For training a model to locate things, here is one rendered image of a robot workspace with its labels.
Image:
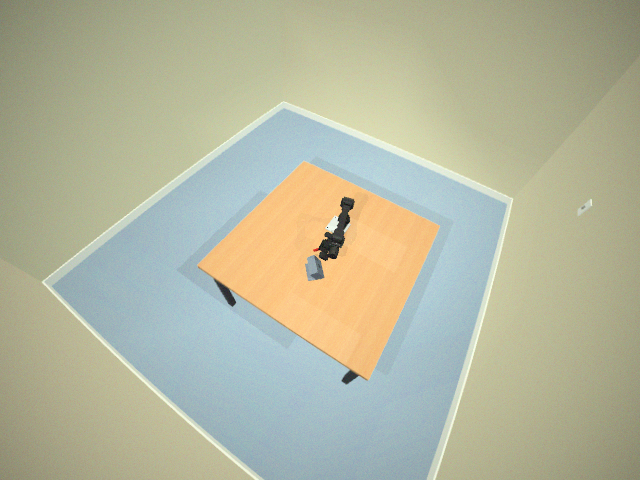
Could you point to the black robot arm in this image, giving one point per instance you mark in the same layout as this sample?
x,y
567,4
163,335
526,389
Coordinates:
x,y
338,238

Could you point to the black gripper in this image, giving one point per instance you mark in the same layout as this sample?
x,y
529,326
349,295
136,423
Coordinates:
x,y
325,243

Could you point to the grey sloped panel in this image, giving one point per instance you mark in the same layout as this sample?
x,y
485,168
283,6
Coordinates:
x,y
314,268

